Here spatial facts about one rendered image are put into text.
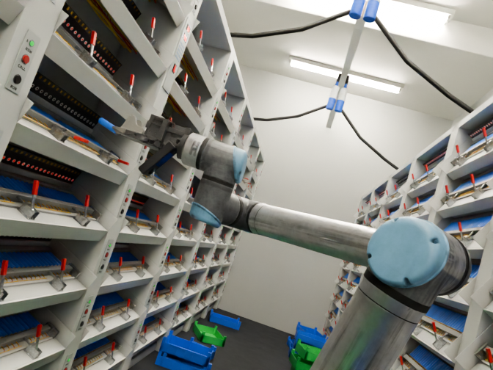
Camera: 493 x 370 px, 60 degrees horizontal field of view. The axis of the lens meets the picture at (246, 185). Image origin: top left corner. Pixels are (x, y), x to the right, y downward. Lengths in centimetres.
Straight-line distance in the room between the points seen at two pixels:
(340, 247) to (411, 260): 29
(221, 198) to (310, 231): 25
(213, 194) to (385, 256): 52
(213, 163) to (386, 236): 53
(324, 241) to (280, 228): 14
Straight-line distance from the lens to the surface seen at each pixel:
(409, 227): 72
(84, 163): 126
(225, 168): 109
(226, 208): 111
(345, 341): 76
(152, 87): 157
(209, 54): 237
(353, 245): 94
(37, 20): 98
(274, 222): 109
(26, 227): 114
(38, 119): 112
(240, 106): 297
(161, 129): 116
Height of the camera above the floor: 86
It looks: 7 degrees up
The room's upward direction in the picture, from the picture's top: 18 degrees clockwise
